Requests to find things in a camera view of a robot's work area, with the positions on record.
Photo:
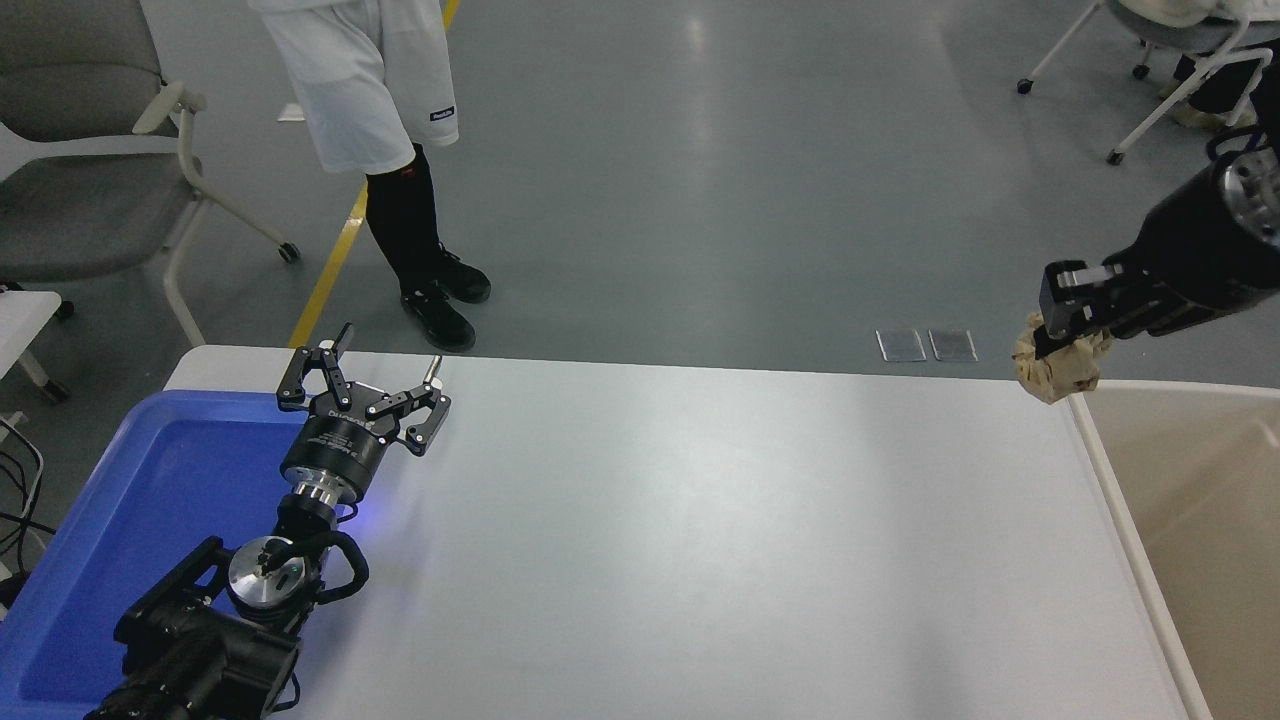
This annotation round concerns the blue plastic tray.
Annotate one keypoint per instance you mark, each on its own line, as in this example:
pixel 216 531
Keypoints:
pixel 150 500

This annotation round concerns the large pale bin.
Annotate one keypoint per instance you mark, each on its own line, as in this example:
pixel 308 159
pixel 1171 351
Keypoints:
pixel 1200 520

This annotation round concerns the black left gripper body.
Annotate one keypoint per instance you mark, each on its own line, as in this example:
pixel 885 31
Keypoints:
pixel 335 445

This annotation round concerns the white frame wheeled chair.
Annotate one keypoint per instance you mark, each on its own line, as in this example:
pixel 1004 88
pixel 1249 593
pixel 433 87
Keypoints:
pixel 1150 30

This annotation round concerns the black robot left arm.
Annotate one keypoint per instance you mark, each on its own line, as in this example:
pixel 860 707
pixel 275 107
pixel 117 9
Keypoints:
pixel 200 650

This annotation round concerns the tan paper ball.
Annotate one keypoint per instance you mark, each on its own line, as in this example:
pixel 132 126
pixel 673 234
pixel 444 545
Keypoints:
pixel 1050 375

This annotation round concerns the clear floor plate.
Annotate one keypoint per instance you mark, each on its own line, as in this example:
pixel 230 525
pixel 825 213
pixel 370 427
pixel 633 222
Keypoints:
pixel 902 345
pixel 953 345

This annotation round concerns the grey office chair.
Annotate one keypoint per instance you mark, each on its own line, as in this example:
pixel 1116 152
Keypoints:
pixel 60 210

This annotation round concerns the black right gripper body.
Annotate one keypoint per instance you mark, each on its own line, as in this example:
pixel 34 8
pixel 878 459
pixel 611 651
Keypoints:
pixel 1190 260

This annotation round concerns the seated person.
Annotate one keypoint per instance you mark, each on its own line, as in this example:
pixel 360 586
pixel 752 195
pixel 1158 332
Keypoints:
pixel 1225 90

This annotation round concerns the small white side table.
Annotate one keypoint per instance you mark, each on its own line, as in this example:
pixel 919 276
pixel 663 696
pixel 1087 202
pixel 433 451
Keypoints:
pixel 20 320

